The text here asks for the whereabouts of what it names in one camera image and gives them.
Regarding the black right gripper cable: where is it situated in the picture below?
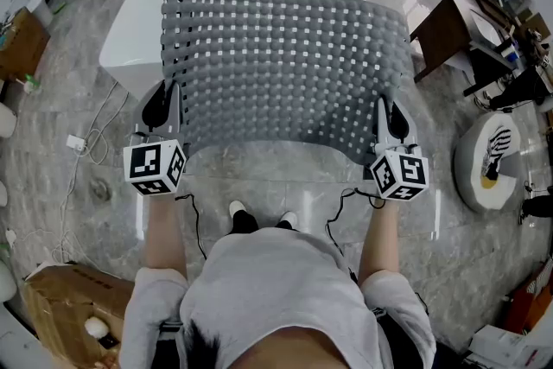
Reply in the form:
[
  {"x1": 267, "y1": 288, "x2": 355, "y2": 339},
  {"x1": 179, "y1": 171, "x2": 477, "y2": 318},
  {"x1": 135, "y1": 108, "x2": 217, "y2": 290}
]
[{"x1": 325, "y1": 187, "x2": 386, "y2": 280}]

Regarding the person's left leg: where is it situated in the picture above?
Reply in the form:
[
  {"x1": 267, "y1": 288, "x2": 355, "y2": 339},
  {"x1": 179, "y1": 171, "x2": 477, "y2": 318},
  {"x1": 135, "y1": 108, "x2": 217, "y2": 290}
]
[{"x1": 228, "y1": 209, "x2": 261, "y2": 236}]

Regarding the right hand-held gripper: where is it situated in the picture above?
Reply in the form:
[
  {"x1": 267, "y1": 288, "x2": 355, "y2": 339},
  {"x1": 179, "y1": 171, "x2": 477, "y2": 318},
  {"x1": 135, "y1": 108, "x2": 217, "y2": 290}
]
[{"x1": 370, "y1": 94, "x2": 430, "y2": 201}]

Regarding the person's grey shirt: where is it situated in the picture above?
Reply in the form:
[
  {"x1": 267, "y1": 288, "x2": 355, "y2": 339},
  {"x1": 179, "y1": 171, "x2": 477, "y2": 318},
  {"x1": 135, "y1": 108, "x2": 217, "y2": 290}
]
[{"x1": 118, "y1": 226, "x2": 437, "y2": 369}]

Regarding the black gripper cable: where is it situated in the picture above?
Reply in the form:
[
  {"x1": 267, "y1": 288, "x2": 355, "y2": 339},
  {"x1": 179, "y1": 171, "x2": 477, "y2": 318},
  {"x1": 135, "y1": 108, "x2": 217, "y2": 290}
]
[
  {"x1": 325, "y1": 187, "x2": 386, "y2": 280},
  {"x1": 174, "y1": 193, "x2": 209, "y2": 261}
]

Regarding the round grey zebra cushion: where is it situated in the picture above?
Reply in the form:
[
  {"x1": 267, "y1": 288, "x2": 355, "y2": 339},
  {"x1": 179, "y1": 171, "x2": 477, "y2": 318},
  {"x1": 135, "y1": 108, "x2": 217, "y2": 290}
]
[{"x1": 453, "y1": 111, "x2": 525, "y2": 214}]

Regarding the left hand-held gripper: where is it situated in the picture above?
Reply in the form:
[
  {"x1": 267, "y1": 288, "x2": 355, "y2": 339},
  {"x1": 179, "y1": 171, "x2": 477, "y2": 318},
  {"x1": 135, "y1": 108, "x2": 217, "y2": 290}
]
[{"x1": 123, "y1": 80, "x2": 188, "y2": 196}]

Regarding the dark brown wooden table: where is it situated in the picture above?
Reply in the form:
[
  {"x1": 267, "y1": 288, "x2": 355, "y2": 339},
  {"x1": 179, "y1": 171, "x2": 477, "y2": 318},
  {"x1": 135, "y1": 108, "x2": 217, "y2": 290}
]
[{"x1": 409, "y1": 0, "x2": 475, "y2": 85}]

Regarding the orange box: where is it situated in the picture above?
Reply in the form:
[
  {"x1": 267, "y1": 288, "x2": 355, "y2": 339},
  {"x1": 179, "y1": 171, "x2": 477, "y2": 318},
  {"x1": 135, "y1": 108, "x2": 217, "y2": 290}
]
[{"x1": 504, "y1": 267, "x2": 553, "y2": 336}]

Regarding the white carton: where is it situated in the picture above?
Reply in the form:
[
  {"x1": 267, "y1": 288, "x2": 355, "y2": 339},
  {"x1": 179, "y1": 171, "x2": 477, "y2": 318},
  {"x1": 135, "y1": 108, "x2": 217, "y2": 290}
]
[{"x1": 467, "y1": 322, "x2": 553, "y2": 369}]

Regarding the green capped bottle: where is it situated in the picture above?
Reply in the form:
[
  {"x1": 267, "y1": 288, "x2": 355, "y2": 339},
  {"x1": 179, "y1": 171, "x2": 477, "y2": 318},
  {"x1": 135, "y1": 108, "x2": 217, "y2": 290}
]
[{"x1": 22, "y1": 73, "x2": 42, "y2": 96}]

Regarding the person's right forearm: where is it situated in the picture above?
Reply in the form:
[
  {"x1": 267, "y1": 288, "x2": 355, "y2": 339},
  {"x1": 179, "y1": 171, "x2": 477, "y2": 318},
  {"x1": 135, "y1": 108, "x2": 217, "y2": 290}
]
[{"x1": 357, "y1": 196, "x2": 401, "y2": 286}]

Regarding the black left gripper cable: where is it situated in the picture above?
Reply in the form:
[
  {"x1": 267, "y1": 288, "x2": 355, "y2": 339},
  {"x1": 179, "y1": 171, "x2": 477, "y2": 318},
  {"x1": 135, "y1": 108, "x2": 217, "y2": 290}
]
[{"x1": 174, "y1": 193, "x2": 209, "y2": 261}]

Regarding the grey bubble bath mat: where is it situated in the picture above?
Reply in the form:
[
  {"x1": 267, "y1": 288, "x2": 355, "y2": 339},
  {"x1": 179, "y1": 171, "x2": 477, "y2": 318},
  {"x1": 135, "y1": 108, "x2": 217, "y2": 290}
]
[{"x1": 159, "y1": 0, "x2": 411, "y2": 165}]

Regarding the white bathtub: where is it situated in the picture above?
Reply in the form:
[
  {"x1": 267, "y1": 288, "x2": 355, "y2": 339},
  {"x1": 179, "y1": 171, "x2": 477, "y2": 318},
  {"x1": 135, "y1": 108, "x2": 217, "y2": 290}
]
[{"x1": 98, "y1": 0, "x2": 368, "y2": 101}]

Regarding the brown cardboard box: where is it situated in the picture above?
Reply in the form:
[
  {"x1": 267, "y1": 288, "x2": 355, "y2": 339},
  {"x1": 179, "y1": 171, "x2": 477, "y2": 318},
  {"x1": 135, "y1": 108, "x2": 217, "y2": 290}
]
[{"x1": 22, "y1": 262, "x2": 136, "y2": 369}]

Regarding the white fluffy ball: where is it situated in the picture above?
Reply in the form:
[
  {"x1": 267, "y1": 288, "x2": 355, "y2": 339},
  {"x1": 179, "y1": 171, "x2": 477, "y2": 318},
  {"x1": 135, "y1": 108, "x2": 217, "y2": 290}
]
[{"x1": 83, "y1": 316, "x2": 110, "y2": 340}]

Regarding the white cable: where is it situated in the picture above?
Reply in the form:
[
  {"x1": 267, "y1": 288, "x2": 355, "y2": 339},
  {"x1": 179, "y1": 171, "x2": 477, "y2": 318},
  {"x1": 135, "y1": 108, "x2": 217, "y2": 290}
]
[{"x1": 25, "y1": 80, "x2": 131, "y2": 267}]

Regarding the brown wooden crate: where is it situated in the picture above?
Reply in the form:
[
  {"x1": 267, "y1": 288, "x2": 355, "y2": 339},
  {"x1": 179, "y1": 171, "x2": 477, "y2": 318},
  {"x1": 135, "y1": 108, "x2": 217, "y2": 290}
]
[{"x1": 0, "y1": 7, "x2": 52, "y2": 83}]

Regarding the white power adapter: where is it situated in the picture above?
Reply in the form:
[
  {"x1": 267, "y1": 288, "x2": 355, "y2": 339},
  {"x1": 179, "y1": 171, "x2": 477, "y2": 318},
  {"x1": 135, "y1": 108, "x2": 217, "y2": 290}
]
[{"x1": 65, "y1": 134, "x2": 88, "y2": 153}]

